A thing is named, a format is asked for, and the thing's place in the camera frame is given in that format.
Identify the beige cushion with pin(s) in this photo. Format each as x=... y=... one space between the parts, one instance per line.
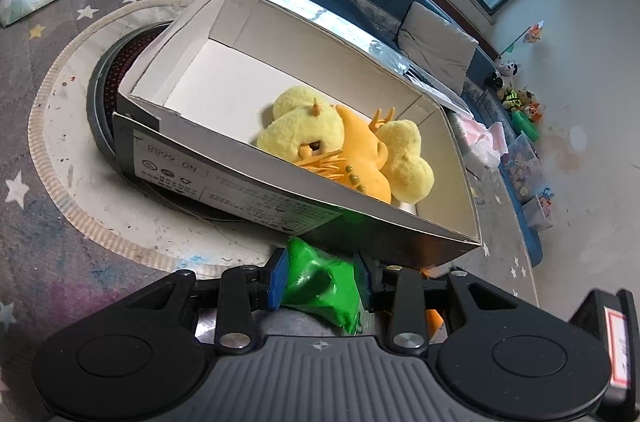
x=437 y=42

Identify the cardboard box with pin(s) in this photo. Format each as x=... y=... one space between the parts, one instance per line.
x=210 y=102

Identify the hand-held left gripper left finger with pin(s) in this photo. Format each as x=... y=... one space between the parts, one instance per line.
x=276 y=279

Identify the small clear storage bin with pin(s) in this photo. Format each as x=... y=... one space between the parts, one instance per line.
x=540 y=209

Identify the pink cloth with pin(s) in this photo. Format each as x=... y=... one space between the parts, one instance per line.
x=480 y=142

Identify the orange packet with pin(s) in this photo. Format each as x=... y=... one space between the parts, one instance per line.
x=434 y=319

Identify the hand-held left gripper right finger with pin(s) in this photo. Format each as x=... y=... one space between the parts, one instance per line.
x=364 y=282

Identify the pile of plush toys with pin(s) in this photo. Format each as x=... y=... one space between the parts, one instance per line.
x=522 y=102

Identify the colourful pinwheel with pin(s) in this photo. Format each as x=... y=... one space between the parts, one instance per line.
x=532 y=35

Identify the black and white plush cow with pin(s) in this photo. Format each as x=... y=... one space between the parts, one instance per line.
x=505 y=75

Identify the round beige mat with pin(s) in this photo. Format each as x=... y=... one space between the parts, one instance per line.
x=65 y=112

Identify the yellow plush chick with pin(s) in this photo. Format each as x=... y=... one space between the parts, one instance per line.
x=407 y=167
x=295 y=132

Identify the round black induction cooker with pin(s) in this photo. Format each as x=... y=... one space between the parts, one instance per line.
x=107 y=77

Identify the green packet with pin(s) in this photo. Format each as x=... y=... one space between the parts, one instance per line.
x=320 y=282

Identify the white flat book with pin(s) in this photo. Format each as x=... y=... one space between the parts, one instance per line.
x=440 y=95

